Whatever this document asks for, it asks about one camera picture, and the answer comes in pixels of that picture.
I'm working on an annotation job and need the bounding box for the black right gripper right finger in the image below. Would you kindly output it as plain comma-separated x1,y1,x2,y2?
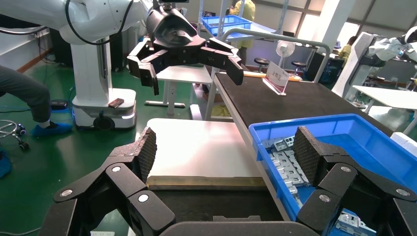
292,126,417,236

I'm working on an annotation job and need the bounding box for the black round stool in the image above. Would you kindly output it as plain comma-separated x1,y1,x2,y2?
253,58,270,73
291,60,307,76

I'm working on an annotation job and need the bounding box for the person leg in grey trousers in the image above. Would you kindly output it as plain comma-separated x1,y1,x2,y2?
0,64,53,129

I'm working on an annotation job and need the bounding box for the blue shoe cover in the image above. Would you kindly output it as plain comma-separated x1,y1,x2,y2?
30,122,73,138
0,148,13,179

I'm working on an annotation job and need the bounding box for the yellow cloth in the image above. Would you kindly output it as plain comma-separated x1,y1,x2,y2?
211,103,233,118

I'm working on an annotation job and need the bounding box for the person in yellow coat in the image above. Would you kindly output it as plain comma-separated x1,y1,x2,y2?
338,35,358,60

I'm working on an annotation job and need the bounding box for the large blue plastic bin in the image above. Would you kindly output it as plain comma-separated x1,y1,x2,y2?
248,113,417,236

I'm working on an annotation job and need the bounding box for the white neighbouring robot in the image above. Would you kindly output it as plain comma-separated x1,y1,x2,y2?
331,26,417,100

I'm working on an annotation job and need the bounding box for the small white foam block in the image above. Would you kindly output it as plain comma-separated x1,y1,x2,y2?
390,132,417,158

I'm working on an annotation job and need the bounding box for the white work desk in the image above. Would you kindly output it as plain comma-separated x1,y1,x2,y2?
352,85,417,136

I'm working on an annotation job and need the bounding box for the black box on floor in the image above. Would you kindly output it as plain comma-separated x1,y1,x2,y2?
50,99,69,111

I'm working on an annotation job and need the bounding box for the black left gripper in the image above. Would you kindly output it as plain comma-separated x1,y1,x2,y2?
127,7,245,96

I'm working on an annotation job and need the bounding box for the grey ladder-shaped metal part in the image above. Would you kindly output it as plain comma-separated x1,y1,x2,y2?
273,136,296,151

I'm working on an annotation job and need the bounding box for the perforated grey metal plate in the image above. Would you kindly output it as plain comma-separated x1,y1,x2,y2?
277,164,310,188
269,150,302,173

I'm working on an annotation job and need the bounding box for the small blue plastic bin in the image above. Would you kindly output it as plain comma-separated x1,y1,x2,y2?
200,14,253,36

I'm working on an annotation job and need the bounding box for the black camera cable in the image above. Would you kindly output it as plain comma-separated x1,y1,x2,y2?
65,0,134,46

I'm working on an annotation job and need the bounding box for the notched grey metal part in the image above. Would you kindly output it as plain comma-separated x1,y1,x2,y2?
335,211,378,236

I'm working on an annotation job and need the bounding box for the white desk with T-legs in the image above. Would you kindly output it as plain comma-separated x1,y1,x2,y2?
145,65,213,118

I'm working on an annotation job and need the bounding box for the standing person in yellow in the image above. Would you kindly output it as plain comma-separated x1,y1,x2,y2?
229,0,256,66

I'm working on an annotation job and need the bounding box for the white robot torso and base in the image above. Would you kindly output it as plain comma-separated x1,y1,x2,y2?
59,24,138,131

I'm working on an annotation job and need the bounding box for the grey table rail tube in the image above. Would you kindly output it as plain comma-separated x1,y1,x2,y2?
204,28,331,121

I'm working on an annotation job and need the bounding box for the white standing fan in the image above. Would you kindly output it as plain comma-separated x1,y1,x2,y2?
276,40,296,69

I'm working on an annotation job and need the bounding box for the chair base with casters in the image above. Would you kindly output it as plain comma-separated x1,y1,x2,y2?
0,119,30,151

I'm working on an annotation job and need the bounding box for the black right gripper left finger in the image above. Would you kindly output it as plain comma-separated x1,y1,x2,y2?
39,127,177,236

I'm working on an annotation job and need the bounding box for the acrylic sign stand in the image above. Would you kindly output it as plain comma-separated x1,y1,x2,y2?
262,61,291,96

